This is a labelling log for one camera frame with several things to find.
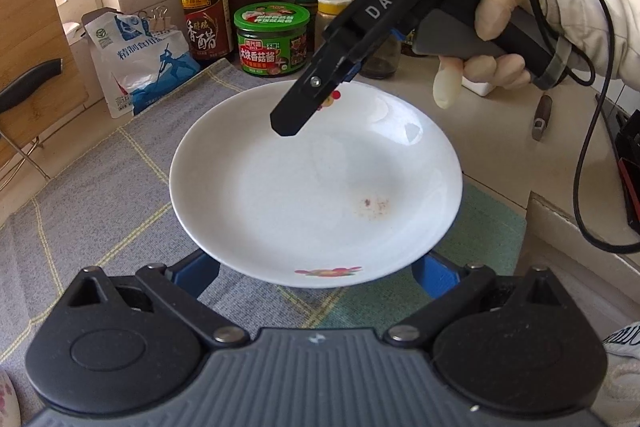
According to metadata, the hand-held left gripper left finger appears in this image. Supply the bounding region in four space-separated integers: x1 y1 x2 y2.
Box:
65 249 251 351

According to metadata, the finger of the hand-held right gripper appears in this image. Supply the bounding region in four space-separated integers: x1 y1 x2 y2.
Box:
270 49 362 138

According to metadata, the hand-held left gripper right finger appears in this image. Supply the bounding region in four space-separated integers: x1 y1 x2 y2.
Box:
382 253 569 344

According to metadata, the white fruit print plate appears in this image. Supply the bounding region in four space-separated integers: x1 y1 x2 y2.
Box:
169 80 463 292

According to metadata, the person's right forearm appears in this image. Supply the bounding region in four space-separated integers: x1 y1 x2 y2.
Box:
520 0 640 80

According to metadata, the person's right hand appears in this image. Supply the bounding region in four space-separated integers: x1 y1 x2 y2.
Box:
432 0 538 110

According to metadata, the green lid sauce jar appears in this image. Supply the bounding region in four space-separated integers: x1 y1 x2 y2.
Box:
233 2 313 80

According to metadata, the red cap glass bottle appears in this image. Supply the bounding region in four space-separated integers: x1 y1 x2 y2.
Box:
360 0 403 79

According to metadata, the white plastic box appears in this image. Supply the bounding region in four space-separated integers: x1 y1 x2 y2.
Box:
460 74 493 98

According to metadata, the yellow lid spice jar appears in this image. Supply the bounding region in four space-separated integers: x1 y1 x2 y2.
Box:
314 0 357 50

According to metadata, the dark green lid spice jar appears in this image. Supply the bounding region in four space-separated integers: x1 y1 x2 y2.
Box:
293 0 322 52

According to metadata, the grey checked table cloth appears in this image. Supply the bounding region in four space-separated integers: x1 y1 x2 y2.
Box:
0 57 528 343

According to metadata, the white blue salt bag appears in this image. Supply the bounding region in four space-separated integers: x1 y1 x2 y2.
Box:
81 6 202 119

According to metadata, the metal binder clip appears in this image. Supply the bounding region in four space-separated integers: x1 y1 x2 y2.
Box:
136 5 171 32

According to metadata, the white pink flower bowl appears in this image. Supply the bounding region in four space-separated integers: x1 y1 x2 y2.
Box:
0 369 21 427

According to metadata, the black red appliance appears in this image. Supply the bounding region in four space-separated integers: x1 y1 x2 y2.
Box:
595 92 640 238

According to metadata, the bamboo cutting board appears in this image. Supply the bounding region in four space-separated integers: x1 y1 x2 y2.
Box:
0 0 91 168

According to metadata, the brown handled tool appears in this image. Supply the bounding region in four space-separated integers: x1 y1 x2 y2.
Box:
531 94 553 142

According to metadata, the black cable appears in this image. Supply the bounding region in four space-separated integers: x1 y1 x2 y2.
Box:
502 0 640 255

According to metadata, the black handled kitchen knife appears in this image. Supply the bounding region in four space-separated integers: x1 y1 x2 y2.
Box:
0 59 63 112

